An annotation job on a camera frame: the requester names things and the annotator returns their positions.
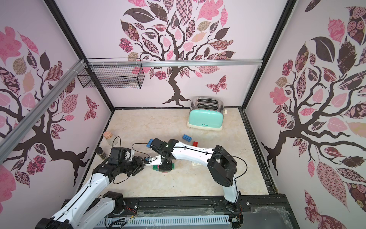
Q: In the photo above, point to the black enclosure corner post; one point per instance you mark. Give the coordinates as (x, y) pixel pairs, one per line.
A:
(280, 27)

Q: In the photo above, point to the light blue large brick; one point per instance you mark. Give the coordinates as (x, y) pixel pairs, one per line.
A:
(187, 138)

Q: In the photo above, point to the aluminium rail back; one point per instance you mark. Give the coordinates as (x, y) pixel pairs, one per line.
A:
(239, 62)

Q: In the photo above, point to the dark spice bottle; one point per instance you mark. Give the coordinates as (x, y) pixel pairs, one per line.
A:
(100, 152)

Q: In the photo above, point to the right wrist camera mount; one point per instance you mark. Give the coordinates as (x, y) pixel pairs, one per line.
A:
(150, 159)

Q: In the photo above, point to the pink lidded glass jar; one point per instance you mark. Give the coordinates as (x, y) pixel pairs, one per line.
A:
(111, 139)

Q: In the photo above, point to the mint green Belinee toaster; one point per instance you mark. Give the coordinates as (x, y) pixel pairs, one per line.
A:
(206, 113)

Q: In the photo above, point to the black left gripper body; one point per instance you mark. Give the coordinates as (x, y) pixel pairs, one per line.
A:
(132, 167)

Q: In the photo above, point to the aluminium rail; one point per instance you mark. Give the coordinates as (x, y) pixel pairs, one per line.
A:
(14, 137)
(239, 62)

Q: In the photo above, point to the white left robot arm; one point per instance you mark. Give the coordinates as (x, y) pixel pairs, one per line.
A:
(86, 208)

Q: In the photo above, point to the aluminium rail left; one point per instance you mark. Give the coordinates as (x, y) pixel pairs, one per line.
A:
(14, 137)

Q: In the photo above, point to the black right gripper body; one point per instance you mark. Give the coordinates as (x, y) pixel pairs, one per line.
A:
(165, 165)

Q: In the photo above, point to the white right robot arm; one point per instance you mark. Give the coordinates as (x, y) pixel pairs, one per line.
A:
(221, 165)

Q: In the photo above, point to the black wire basket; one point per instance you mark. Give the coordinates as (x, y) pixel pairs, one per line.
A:
(112, 73)

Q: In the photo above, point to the white slotted cable duct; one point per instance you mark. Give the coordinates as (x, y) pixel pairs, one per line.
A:
(164, 222)

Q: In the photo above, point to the small light blue brick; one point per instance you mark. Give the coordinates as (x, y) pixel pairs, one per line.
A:
(149, 143)

